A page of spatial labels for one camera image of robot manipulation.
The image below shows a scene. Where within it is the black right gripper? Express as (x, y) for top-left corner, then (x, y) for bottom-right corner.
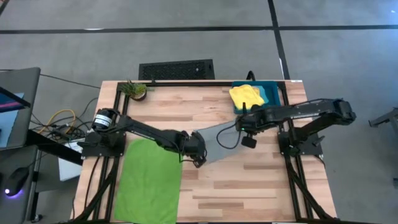
(235, 103), (275, 136)

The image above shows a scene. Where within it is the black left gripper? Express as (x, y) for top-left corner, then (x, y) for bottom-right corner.
(179, 132), (208, 169)

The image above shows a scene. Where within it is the yellow microfiber towel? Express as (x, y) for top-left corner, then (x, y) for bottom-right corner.
(228, 83), (266, 111)

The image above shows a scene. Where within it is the teal microfiber towel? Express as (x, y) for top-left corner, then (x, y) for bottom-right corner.
(253, 86), (270, 105)

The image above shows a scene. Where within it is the grey microfiber towel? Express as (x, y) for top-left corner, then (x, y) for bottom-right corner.
(195, 121), (250, 164)

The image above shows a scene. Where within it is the green microfiber towel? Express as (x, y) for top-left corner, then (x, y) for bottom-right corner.
(113, 138), (183, 224)

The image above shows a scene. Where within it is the blue plastic bin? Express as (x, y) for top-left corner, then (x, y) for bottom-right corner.
(231, 80), (282, 115)

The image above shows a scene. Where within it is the black perforated grille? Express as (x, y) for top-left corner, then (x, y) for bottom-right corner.
(138, 58), (216, 81)

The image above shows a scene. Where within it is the potted succulent plant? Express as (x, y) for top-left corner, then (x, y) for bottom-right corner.
(118, 80), (155, 102)

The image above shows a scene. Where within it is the white paper sheet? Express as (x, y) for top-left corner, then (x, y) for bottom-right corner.
(58, 138), (84, 182)

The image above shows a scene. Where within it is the black computer mouse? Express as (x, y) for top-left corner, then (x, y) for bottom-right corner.
(4, 166), (30, 198)

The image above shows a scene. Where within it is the grey side desk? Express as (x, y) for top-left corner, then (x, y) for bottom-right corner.
(0, 129), (83, 224)

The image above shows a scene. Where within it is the grey laptop computer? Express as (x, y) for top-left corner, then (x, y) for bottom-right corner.
(0, 66), (42, 152)

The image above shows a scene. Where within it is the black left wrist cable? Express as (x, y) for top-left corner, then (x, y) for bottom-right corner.
(178, 148), (200, 165)

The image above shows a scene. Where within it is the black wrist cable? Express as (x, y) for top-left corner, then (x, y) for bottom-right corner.
(178, 148), (200, 165)
(216, 122), (244, 151)

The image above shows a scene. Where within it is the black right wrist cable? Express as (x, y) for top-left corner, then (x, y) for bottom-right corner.
(216, 122), (244, 151)

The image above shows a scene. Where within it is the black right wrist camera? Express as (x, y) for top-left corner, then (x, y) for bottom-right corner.
(240, 135), (258, 150)

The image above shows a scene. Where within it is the black aluminium table frame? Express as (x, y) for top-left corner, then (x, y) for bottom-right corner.
(70, 81), (338, 224)

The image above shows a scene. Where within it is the black cable bundle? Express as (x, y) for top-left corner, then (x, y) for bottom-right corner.
(30, 97), (98, 141)

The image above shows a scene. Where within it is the yellow cable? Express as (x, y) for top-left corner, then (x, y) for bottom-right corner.
(38, 108), (77, 135)

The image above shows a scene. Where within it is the black floor cable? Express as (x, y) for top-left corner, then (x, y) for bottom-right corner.
(39, 73), (102, 90)

